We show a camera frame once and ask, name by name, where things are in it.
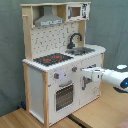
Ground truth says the toy microwave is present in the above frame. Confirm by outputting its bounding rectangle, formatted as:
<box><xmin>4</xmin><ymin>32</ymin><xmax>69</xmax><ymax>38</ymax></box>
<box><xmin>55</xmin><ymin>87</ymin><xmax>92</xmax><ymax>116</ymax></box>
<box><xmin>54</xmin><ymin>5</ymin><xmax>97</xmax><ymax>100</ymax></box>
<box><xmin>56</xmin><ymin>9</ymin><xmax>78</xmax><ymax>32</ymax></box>
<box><xmin>66</xmin><ymin>3</ymin><xmax>90</xmax><ymax>21</ymax></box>

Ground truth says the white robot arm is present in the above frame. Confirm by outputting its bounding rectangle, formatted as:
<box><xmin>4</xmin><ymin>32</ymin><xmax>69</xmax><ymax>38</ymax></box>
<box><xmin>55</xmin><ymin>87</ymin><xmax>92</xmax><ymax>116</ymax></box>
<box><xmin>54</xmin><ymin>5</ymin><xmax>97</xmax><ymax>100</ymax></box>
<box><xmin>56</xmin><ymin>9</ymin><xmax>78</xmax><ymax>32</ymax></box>
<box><xmin>82</xmin><ymin>67</ymin><xmax>128</xmax><ymax>93</ymax></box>

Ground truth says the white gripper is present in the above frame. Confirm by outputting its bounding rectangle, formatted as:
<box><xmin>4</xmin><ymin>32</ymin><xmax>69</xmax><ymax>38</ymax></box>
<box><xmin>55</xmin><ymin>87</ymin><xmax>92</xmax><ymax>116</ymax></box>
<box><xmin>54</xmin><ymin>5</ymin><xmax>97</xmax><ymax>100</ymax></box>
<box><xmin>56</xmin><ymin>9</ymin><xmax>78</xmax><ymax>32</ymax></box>
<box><xmin>82</xmin><ymin>67</ymin><xmax>104</xmax><ymax>81</ymax></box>

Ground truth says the black toy faucet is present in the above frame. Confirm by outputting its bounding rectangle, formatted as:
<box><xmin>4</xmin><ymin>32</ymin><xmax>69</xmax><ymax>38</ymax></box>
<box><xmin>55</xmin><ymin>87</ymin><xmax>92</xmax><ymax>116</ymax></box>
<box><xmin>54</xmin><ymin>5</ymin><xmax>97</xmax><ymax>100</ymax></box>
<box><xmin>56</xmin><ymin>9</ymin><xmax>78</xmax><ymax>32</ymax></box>
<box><xmin>66</xmin><ymin>32</ymin><xmax>83</xmax><ymax>50</ymax></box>

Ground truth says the toy oven door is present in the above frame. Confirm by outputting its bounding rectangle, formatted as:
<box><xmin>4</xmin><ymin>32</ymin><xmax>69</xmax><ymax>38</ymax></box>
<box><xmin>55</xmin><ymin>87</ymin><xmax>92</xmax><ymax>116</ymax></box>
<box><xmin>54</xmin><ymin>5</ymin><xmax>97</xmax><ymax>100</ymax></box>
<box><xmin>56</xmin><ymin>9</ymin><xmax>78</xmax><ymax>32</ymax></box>
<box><xmin>56</xmin><ymin>84</ymin><xmax>74</xmax><ymax>111</ymax></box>

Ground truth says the grey toy sink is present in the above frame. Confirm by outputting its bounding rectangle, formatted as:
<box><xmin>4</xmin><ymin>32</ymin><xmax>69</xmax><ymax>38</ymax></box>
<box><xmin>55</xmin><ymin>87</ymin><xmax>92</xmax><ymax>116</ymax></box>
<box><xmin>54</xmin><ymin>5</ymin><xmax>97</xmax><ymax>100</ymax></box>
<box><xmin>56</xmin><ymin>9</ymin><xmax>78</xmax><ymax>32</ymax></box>
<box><xmin>65</xmin><ymin>47</ymin><xmax>95</xmax><ymax>56</ymax></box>

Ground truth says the black toy stovetop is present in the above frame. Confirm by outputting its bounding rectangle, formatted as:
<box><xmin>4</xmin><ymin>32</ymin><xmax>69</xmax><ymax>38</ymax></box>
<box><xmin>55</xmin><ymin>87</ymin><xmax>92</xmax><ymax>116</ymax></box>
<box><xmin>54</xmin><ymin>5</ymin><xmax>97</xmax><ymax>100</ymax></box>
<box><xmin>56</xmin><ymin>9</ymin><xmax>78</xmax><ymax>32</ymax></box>
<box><xmin>34</xmin><ymin>53</ymin><xmax>70</xmax><ymax>66</ymax></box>

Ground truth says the red oven knob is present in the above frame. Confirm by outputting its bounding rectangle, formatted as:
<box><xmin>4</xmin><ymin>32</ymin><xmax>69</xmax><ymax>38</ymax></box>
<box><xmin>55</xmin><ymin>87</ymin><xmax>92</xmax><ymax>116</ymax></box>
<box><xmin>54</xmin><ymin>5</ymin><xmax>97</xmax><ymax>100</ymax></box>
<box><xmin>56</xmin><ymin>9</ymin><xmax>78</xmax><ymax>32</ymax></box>
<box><xmin>71</xmin><ymin>66</ymin><xmax>78</xmax><ymax>73</ymax></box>
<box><xmin>54</xmin><ymin>73</ymin><xmax>59</xmax><ymax>79</ymax></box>

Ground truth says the white cabinet door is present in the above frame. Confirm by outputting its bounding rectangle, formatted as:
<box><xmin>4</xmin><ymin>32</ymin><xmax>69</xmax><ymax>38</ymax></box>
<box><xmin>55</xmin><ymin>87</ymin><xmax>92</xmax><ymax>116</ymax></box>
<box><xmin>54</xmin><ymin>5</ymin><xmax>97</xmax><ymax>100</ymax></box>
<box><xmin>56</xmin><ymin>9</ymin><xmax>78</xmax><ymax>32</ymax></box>
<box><xmin>78</xmin><ymin>54</ymin><xmax>103</xmax><ymax>108</ymax></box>

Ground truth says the red left oven knob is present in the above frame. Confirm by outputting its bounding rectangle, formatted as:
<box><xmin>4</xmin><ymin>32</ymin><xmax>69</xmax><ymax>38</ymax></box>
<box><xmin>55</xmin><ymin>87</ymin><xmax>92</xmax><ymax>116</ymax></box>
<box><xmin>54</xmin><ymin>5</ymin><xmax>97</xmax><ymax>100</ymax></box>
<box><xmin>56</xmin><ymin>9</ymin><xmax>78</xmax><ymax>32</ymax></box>
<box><xmin>54</xmin><ymin>73</ymin><xmax>59</xmax><ymax>79</ymax></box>

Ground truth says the grey range hood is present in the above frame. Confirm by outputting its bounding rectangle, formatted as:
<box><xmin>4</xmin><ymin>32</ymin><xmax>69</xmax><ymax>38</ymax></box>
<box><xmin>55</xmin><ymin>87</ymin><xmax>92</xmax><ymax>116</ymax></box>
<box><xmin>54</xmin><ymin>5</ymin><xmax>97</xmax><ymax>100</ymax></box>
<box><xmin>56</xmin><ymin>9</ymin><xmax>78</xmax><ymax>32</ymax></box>
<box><xmin>35</xmin><ymin>5</ymin><xmax>64</xmax><ymax>27</ymax></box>

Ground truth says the wooden toy kitchen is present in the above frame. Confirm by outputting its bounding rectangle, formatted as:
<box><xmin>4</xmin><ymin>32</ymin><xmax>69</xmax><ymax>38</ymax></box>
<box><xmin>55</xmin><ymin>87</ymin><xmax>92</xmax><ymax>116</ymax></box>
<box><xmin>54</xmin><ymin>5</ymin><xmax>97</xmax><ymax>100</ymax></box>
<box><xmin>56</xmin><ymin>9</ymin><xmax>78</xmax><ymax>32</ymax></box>
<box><xmin>22</xmin><ymin>2</ymin><xmax>105</xmax><ymax>127</ymax></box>

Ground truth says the red right oven knob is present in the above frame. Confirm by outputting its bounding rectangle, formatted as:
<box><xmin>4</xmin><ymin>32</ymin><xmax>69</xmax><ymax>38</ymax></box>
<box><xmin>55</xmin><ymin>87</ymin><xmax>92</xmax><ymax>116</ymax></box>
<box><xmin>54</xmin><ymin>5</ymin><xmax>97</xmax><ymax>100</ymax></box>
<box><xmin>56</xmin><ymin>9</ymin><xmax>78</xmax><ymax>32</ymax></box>
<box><xmin>71</xmin><ymin>66</ymin><xmax>78</xmax><ymax>73</ymax></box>

